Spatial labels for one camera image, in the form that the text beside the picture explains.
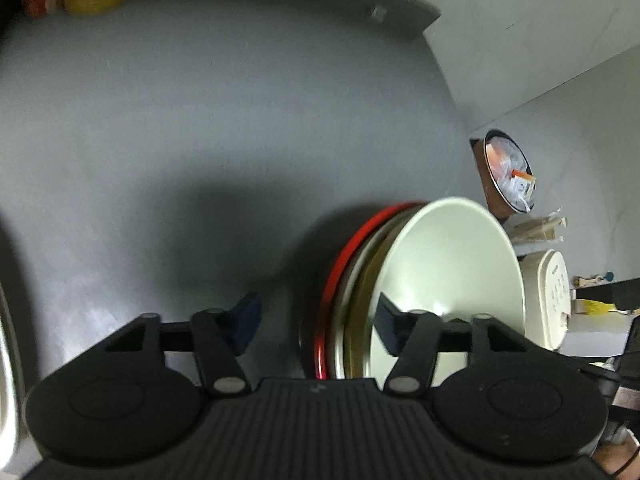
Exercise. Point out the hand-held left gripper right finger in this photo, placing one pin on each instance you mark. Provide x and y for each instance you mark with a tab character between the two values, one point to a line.
387	320

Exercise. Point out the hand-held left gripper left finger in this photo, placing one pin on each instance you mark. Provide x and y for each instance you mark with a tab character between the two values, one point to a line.
249	320

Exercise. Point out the red-rimmed bowl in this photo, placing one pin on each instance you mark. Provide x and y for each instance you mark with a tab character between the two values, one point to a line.
320	350

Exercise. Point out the cream bowl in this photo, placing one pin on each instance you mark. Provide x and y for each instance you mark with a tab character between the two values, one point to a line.
450	260

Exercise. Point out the white plate with orange spots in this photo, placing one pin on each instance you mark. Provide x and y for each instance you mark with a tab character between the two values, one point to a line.
6	375

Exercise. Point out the person's right forearm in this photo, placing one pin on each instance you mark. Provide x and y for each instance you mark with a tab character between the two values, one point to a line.
617	462

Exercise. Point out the yellow paper scrap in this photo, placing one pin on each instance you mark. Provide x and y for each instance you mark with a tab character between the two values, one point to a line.
597	306

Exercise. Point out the black board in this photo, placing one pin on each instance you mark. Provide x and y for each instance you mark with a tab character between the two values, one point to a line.
607	290

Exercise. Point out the cream rice cooker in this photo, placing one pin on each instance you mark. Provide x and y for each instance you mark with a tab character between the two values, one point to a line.
545	300

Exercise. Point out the brown trash bin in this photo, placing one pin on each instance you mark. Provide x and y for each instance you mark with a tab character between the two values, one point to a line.
492	190

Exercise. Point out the orange and white packet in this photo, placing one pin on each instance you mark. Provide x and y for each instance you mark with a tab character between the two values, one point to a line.
522	182

